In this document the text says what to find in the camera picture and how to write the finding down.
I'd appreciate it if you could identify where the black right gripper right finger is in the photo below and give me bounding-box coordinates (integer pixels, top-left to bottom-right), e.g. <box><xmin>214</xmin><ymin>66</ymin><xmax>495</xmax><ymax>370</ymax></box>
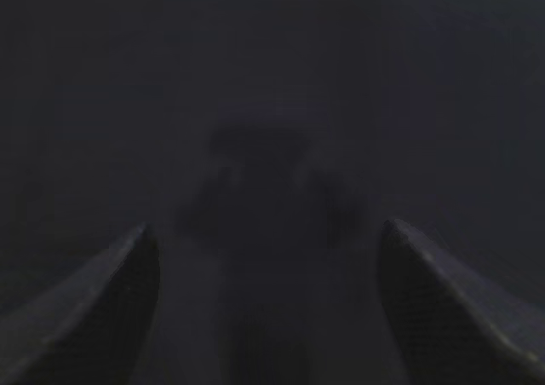
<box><xmin>377</xmin><ymin>219</ymin><xmax>544</xmax><ymax>385</ymax></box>

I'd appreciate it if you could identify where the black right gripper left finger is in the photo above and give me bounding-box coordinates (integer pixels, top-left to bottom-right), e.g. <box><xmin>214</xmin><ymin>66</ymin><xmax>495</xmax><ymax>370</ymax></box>
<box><xmin>1</xmin><ymin>224</ymin><xmax>160</xmax><ymax>385</ymax></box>

